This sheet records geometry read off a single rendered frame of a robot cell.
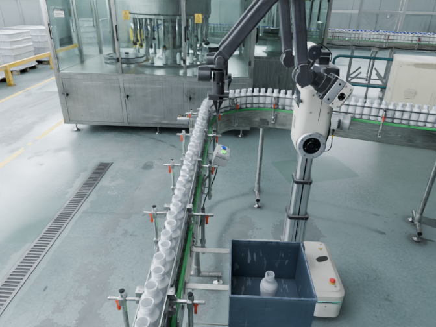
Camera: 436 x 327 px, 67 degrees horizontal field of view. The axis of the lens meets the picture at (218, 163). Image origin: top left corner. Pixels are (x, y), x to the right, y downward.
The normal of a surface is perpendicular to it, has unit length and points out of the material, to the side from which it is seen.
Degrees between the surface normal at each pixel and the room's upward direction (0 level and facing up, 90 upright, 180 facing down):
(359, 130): 90
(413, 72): 90
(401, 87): 90
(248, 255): 90
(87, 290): 0
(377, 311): 0
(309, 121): 101
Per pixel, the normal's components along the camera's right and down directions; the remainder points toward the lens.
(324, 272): 0.02, -0.89
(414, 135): -0.34, 0.44
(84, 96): -0.04, 0.45
